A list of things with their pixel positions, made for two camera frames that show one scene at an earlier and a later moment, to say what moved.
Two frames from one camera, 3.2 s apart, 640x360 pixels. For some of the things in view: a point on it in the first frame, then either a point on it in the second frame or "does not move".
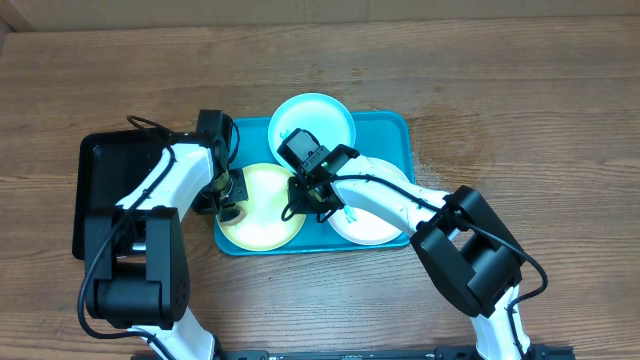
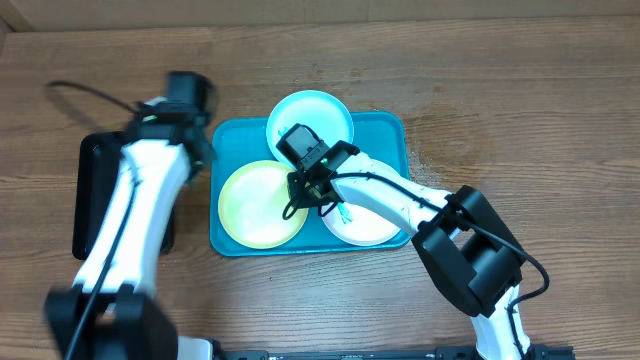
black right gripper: (307, 206) does not move
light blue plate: (320, 114) does not move
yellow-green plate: (264, 229) does not move
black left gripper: (235, 192) to (205, 153)
